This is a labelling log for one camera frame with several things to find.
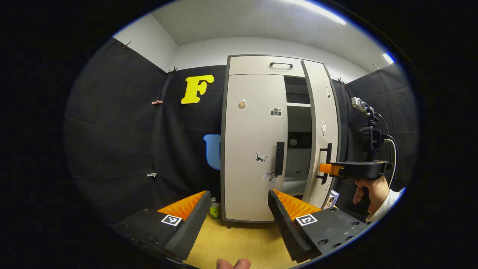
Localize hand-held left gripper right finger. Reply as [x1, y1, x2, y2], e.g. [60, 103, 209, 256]
[268, 189, 368, 263]

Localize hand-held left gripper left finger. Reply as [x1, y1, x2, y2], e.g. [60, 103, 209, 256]
[112, 191, 212, 262]

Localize grey double-door shoe cabinet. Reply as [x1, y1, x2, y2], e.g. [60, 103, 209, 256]
[220, 54, 342, 229]

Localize grey cabinet drawer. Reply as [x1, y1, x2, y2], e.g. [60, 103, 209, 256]
[229, 56, 307, 78]

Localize green bottle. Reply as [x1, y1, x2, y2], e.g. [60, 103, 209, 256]
[209, 197, 221, 220]

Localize black backdrop cloth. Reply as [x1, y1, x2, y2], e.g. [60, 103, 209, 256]
[63, 37, 418, 225]

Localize long ceiling light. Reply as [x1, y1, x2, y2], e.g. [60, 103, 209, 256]
[282, 0, 347, 25]

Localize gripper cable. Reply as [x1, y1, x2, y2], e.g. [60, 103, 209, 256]
[375, 112, 399, 187]

